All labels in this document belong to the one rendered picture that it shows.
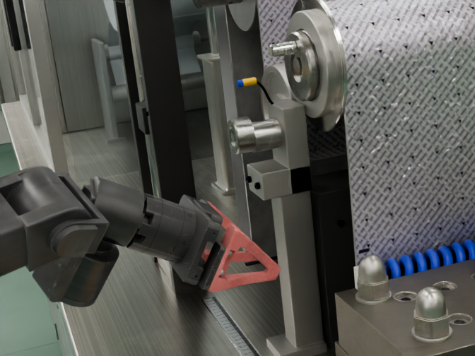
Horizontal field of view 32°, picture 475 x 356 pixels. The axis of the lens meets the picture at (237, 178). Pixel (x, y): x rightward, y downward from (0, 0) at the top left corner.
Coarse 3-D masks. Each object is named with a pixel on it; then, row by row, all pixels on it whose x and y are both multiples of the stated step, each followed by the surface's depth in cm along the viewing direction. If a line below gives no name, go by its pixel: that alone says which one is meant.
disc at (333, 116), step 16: (304, 0) 89; (320, 0) 86; (320, 16) 86; (336, 32) 83; (336, 48) 83; (336, 64) 84; (336, 80) 85; (336, 96) 86; (336, 112) 87; (320, 128) 92
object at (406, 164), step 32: (352, 128) 86; (384, 128) 87; (416, 128) 89; (448, 128) 90; (352, 160) 87; (384, 160) 88; (416, 160) 90; (448, 160) 91; (352, 192) 88; (384, 192) 89; (416, 192) 91; (448, 192) 92; (384, 224) 90; (416, 224) 92; (448, 224) 93; (384, 256) 91
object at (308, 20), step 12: (300, 12) 88; (312, 12) 87; (288, 24) 92; (300, 24) 89; (312, 24) 86; (312, 36) 86; (324, 36) 85; (324, 48) 84; (324, 60) 84; (324, 72) 85; (324, 84) 86; (324, 96) 86; (312, 108) 90; (324, 108) 87
